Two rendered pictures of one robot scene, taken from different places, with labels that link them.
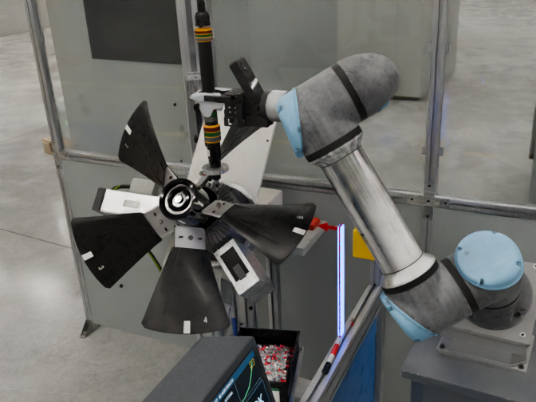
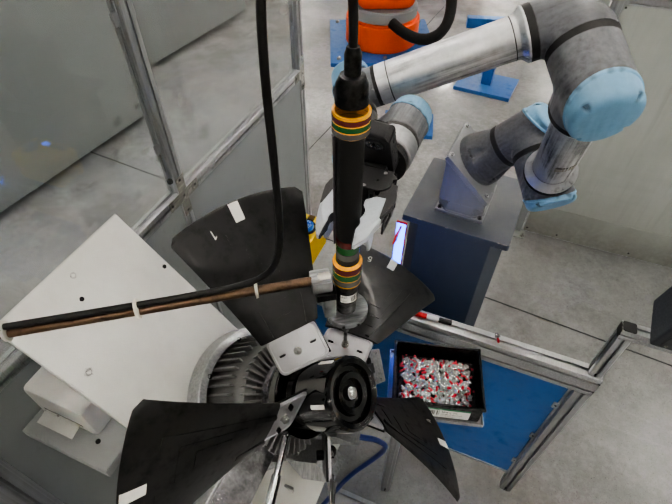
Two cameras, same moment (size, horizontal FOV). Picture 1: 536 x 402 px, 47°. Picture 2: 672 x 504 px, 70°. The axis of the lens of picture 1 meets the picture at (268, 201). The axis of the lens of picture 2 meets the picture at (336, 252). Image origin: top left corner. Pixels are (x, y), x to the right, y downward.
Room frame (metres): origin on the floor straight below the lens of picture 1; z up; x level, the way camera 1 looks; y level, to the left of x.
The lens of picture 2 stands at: (1.58, 0.59, 1.93)
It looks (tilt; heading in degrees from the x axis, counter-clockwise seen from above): 47 degrees down; 266
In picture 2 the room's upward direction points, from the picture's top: straight up
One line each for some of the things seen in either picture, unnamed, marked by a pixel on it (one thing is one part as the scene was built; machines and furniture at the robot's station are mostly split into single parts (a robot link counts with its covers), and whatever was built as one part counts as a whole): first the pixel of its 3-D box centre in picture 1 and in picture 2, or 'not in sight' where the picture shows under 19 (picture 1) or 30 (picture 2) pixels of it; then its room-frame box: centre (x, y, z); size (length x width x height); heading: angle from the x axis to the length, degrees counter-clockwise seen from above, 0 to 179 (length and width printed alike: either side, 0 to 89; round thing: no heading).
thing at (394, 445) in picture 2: not in sight; (394, 446); (1.35, 0.02, 0.40); 0.03 x 0.03 x 0.80; 79
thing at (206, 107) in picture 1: (206, 105); (368, 233); (1.50, 0.14, 1.48); 0.09 x 0.03 x 0.06; 74
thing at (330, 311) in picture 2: (213, 151); (340, 293); (1.54, 0.14, 1.34); 0.09 x 0.07 x 0.10; 9
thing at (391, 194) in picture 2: (222, 97); (379, 199); (1.48, 0.10, 1.50); 0.09 x 0.05 x 0.02; 74
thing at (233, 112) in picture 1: (248, 107); (373, 185); (1.48, 0.04, 1.47); 0.12 x 0.08 x 0.09; 64
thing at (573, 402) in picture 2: not in sight; (536, 445); (0.89, 0.05, 0.39); 0.04 x 0.04 x 0.78; 64
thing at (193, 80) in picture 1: (196, 86); not in sight; (2.15, 0.23, 1.39); 0.10 x 0.07 x 0.09; 9
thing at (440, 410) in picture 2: (263, 364); (435, 380); (1.29, 0.03, 0.85); 0.22 x 0.17 x 0.07; 169
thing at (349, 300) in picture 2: (208, 94); (348, 219); (1.53, 0.13, 1.50); 0.04 x 0.04 x 0.46
